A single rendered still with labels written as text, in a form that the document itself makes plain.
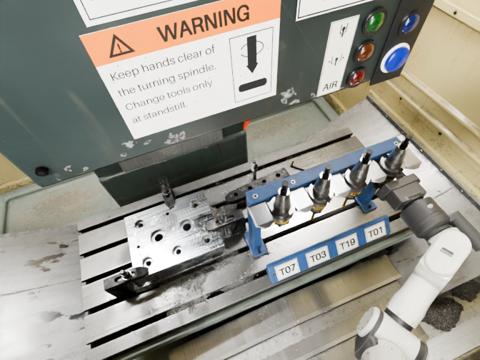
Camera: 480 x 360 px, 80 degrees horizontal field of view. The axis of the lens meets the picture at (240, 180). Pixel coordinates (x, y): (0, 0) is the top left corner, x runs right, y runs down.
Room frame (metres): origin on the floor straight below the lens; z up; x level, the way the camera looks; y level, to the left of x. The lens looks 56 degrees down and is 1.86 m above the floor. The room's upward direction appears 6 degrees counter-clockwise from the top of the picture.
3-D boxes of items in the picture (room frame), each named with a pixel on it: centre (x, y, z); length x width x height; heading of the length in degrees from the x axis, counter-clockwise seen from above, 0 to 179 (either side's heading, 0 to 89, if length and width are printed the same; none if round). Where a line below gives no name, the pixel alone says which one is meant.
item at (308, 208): (0.36, -0.15, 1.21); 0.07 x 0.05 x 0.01; 17
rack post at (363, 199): (0.50, -0.45, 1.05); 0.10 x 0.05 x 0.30; 17
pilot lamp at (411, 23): (0.29, -0.20, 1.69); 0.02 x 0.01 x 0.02; 107
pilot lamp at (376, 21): (0.27, -0.15, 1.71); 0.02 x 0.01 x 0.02; 107
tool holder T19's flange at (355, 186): (0.40, -0.31, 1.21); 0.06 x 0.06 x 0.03
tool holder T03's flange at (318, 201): (0.37, -0.20, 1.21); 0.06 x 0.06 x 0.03
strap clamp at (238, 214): (0.43, 0.06, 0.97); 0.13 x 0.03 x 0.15; 107
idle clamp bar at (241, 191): (0.58, -0.06, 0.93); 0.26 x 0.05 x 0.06; 112
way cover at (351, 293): (0.08, -0.16, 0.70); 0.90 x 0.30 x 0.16; 107
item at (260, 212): (0.33, -0.05, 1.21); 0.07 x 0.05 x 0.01; 17
